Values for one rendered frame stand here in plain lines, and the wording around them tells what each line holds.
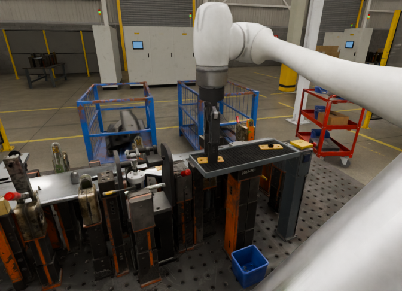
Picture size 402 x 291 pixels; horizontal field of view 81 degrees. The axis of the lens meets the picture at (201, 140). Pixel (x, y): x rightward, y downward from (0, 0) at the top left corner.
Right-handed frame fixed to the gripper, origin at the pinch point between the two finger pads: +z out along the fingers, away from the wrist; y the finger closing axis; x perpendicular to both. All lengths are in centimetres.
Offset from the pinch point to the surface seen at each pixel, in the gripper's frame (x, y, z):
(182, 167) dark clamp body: 8.7, 11.5, 12.2
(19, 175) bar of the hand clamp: 58, 1, 5
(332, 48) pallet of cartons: -829, 1079, -5
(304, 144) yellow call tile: -38.2, 7.9, 4.0
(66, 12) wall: 479, 1372, -170
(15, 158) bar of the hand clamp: 57, 0, -1
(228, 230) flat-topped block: -8.2, 1.7, 36.5
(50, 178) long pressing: 62, 24, 20
